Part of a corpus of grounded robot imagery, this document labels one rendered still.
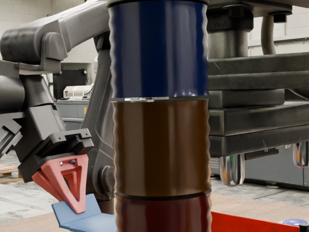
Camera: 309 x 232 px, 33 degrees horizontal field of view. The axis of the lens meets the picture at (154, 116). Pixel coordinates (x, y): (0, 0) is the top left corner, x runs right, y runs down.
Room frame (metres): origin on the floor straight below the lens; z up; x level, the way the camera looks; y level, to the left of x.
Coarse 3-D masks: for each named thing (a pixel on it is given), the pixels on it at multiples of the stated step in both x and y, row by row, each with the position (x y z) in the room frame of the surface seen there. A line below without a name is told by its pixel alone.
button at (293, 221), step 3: (288, 219) 0.85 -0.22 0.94; (291, 219) 0.84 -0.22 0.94; (294, 219) 0.84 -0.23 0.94; (297, 219) 0.84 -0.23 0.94; (300, 219) 0.84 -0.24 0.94; (285, 222) 0.83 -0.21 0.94; (288, 222) 0.83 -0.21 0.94; (291, 222) 0.83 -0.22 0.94; (294, 222) 0.82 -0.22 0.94; (297, 222) 0.82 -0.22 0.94; (300, 222) 0.82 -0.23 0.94; (303, 222) 0.82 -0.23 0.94; (306, 222) 0.83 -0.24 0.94; (294, 225) 0.82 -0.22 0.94; (297, 225) 0.82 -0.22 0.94
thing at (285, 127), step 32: (224, 32) 0.47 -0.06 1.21; (224, 64) 0.44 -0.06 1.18; (256, 64) 0.42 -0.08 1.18; (288, 64) 0.40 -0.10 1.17; (192, 96) 0.45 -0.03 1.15; (224, 96) 0.43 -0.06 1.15; (256, 96) 0.46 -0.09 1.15; (224, 128) 0.40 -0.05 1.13; (256, 128) 0.43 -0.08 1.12; (288, 128) 0.46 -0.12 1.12; (224, 160) 0.42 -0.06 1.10
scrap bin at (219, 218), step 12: (216, 216) 0.82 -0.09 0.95; (228, 216) 0.80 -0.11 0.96; (240, 216) 0.78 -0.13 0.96; (216, 228) 0.82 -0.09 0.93; (228, 228) 0.80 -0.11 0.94; (240, 228) 0.78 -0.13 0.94; (252, 228) 0.77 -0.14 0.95; (264, 228) 0.75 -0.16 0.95; (276, 228) 0.74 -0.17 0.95; (288, 228) 0.73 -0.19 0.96
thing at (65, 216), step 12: (60, 204) 0.67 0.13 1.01; (96, 204) 0.71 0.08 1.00; (60, 216) 0.66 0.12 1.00; (72, 216) 0.67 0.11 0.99; (84, 216) 0.68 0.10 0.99; (96, 216) 0.69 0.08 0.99; (108, 216) 0.68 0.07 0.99; (84, 228) 0.63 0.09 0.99; (96, 228) 0.63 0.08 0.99; (108, 228) 0.62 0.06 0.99
